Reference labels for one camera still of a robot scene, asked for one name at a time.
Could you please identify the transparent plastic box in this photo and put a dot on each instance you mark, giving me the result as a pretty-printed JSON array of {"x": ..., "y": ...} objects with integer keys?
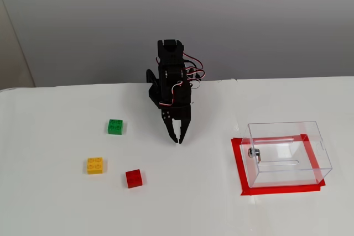
[{"x": 287, "y": 161}]

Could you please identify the silver metal lock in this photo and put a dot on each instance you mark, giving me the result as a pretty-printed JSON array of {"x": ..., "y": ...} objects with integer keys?
[{"x": 254, "y": 154}]

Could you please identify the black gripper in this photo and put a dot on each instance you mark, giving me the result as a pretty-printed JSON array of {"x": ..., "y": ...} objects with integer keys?
[{"x": 179, "y": 115}]

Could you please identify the yellow lego brick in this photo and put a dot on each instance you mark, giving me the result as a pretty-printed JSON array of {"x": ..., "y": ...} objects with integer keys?
[{"x": 96, "y": 165}]

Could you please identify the green lego brick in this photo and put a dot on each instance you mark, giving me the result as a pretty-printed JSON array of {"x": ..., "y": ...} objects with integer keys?
[{"x": 115, "y": 127}]

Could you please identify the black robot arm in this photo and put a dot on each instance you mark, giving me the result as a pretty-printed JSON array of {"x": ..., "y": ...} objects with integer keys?
[{"x": 170, "y": 53}]

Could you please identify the red tape frame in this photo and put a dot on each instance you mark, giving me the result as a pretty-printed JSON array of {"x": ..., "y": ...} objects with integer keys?
[{"x": 237, "y": 164}]

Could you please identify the red lego brick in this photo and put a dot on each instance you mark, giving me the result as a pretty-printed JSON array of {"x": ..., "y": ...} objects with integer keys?
[{"x": 135, "y": 178}]

